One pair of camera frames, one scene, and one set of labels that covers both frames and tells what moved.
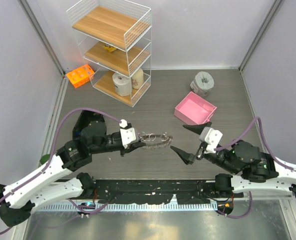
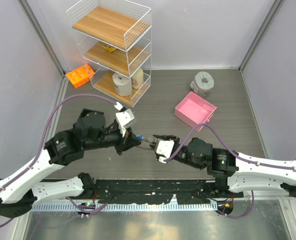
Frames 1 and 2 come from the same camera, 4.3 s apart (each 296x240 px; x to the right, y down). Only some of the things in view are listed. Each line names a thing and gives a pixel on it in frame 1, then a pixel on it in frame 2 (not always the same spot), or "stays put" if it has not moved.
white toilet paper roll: x=123 y=84 stays put
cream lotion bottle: x=138 y=79 stays put
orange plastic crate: x=80 y=76 stays put
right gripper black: x=187 y=157 → x=171 y=137
